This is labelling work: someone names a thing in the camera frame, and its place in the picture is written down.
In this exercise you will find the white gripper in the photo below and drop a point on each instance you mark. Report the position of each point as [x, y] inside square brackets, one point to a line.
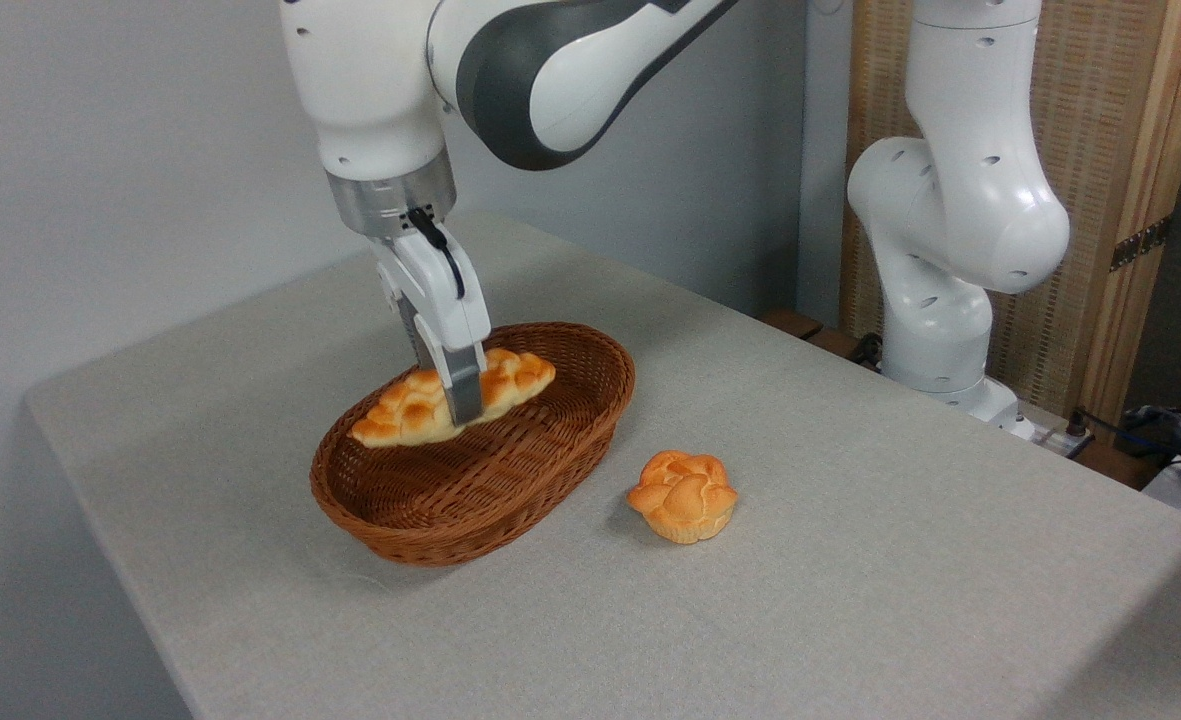
[440, 290]

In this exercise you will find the long braided bread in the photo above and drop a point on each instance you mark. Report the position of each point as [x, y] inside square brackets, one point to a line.
[405, 410]

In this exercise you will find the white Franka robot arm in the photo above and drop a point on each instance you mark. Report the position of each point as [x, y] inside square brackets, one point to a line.
[950, 200]

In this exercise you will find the brown wicker basket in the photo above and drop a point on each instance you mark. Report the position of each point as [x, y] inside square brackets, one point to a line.
[470, 490]

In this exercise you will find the round flower-shaped bread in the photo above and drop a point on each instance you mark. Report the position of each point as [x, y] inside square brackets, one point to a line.
[683, 497]

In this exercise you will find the grey tablecloth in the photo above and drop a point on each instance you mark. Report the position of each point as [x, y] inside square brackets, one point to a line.
[850, 600]

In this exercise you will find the dark metal screen hinge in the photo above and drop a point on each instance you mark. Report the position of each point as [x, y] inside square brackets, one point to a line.
[1140, 243]

